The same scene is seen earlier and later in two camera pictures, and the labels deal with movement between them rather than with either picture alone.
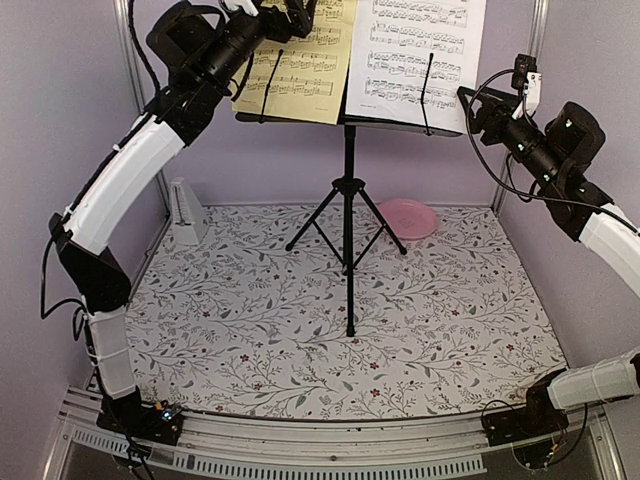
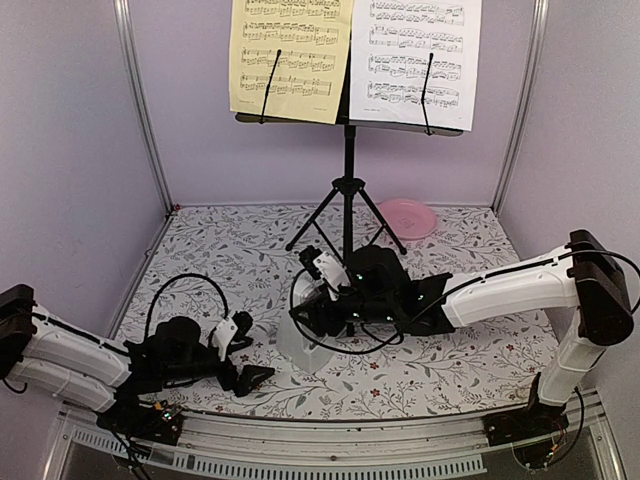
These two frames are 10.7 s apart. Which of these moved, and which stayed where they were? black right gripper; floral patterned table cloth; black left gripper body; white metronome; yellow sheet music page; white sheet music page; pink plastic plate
Moved: black right gripper; white metronome; black left gripper body
Stayed: white sheet music page; yellow sheet music page; pink plastic plate; floral patterned table cloth
